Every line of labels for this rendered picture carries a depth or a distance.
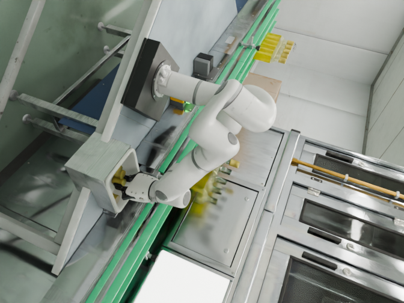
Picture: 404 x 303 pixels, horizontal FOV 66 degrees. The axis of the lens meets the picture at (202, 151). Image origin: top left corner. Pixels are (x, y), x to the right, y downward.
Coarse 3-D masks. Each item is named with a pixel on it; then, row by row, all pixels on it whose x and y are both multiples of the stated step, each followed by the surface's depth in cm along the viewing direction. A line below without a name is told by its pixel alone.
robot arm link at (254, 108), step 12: (240, 96) 79; (252, 96) 81; (264, 96) 87; (228, 108) 81; (240, 108) 80; (252, 108) 80; (264, 108) 82; (276, 108) 85; (240, 120) 82; (252, 120) 81; (264, 120) 82
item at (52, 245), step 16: (32, 0) 130; (144, 0) 118; (32, 16) 129; (144, 16) 118; (32, 32) 131; (16, 48) 129; (128, 48) 118; (16, 64) 128; (128, 64) 117; (0, 96) 128; (112, 96) 117; (0, 112) 129; (96, 128) 117; (80, 192) 115; (0, 224) 121; (16, 224) 119; (64, 224) 115; (32, 240) 117; (48, 240) 116
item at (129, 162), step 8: (128, 152) 108; (120, 160) 105; (128, 160) 116; (136, 160) 115; (128, 168) 121; (136, 168) 119; (112, 176) 117; (112, 184) 119; (128, 184) 124; (112, 192) 121; (120, 192) 121; (112, 200) 108; (120, 200) 119; (128, 200) 120; (120, 208) 117
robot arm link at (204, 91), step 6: (198, 84) 111; (204, 84) 111; (210, 84) 112; (216, 84) 112; (198, 90) 111; (204, 90) 110; (210, 90) 110; (216, 90) 109; (198, 96) 111; (204, 96) 111; (210, 96) 110; (198, 102) 113; (204, 102) 113
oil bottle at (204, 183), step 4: (200, 180) 138; (204, 180) 138; (208, 180) 138; (196, 184) 137; (200, 184) 137; (204, 184) 137; (208, 184) 137; (212, 184) 139; (204, 188) 136; (208, 188) 136; (208, 192) 138
